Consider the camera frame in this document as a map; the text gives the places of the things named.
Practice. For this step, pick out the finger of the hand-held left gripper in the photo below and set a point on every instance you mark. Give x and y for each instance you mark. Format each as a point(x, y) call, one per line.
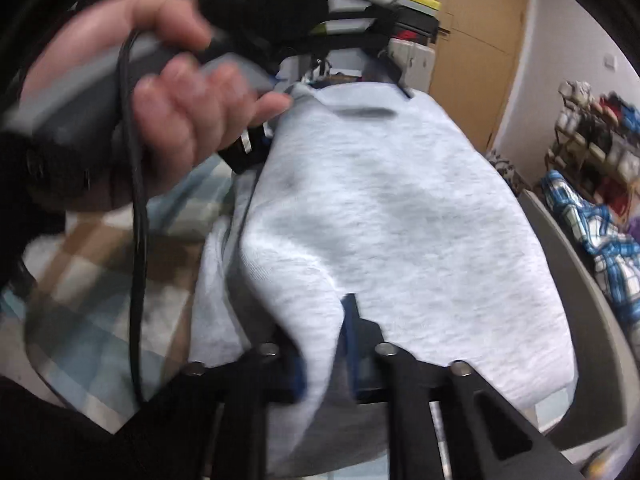
point(397, 77)
point(245, 152)

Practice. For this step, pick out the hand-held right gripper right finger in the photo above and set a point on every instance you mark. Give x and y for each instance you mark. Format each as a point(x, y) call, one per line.
point(357, 360)

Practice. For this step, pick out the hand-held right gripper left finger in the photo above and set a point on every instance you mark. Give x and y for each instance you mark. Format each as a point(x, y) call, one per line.
point(280, 380)

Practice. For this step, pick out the light grey hoodie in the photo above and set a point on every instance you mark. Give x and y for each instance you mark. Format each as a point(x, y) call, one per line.
point(400, 210)

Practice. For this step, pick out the person's left hand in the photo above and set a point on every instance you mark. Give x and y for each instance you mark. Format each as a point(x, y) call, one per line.
point(175, 120)

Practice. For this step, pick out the white ribbed suitcase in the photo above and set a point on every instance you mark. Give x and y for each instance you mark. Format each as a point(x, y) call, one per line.
point(417, 67)

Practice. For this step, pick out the black stacked shoe boxes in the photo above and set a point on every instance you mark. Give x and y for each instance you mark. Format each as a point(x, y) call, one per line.
point(417, 25)

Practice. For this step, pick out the yellow shoe box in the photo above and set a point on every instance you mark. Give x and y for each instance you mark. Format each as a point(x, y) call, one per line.
point(417, 0)

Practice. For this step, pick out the wooden door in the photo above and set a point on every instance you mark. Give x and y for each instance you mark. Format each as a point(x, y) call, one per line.
point(480, 35)

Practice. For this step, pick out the checked bed sheet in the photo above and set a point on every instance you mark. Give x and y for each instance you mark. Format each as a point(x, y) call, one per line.
point(75, 285)

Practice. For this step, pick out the shoe rack with shoes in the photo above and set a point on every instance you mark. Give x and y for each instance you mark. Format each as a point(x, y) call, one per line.
point(600, 135)

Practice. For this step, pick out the person's black garment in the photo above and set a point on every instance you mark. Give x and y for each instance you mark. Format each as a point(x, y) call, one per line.
point(75, 440)

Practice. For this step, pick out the blue plaid shirt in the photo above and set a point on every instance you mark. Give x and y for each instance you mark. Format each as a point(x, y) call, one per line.
point(600, 240)

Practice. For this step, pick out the white light switch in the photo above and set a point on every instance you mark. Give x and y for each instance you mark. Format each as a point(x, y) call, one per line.
point(609, 61)

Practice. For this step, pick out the grey bed frame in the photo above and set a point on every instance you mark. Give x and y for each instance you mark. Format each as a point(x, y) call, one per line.
point(590, 310)

